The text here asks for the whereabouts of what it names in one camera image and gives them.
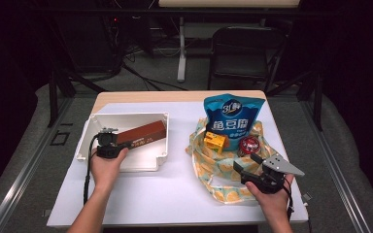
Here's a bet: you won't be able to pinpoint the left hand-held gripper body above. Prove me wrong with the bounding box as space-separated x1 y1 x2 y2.
95 126 132 159

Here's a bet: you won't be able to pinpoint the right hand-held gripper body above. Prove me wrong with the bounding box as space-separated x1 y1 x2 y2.
255 153 305 195

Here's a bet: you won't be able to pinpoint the red round candy tin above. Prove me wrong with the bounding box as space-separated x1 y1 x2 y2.
237 135 262 157

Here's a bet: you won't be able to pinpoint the white plastic storage box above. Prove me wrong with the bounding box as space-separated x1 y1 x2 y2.
75 111 170 173

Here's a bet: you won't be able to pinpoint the brown rectangular box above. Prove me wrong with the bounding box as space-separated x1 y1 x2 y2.
116 119 168 150

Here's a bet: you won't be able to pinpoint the lemon print cloth bag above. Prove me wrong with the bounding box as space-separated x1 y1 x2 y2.
185 117 281 206

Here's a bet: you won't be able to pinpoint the yellow drink carton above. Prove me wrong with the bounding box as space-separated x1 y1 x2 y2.
203 130 230 154

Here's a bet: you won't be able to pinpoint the blue snack pouch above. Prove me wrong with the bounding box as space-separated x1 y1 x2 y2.
203 93 266 152

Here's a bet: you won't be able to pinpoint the person's left hand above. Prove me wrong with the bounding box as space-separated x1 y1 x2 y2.
89 147 130 192

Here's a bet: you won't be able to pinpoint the person's right hand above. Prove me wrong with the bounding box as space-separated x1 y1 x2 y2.
244 174 295 218

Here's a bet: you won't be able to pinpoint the black metal stand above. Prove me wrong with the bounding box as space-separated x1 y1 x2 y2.
47 64 109 129
265 69 324 132

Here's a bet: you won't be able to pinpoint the black folding chair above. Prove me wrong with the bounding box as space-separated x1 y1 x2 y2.
207 25 288 95

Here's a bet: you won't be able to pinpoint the white desk leg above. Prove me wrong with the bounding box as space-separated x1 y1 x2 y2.
176 16 188 83

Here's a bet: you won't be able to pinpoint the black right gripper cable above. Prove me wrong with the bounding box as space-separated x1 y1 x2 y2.
283 179 296 221

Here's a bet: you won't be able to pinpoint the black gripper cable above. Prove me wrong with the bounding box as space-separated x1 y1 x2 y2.
83 134 101 206
283 179 296 221

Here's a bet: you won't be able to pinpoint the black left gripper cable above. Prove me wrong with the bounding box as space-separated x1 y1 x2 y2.
83 134 101 206

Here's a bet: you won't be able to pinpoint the aluminium floor rail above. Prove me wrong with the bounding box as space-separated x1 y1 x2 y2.
299 100 372 233
0 96 74 233

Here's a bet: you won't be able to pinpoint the black floor cables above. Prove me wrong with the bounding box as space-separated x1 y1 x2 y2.
119 48 188 92

